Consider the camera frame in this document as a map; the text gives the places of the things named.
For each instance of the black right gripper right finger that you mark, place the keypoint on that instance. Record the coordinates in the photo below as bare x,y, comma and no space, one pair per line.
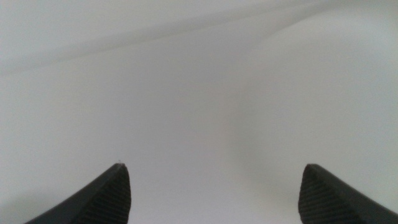
326,202

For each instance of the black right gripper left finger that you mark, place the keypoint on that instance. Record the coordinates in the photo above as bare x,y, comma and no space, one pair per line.
102,202

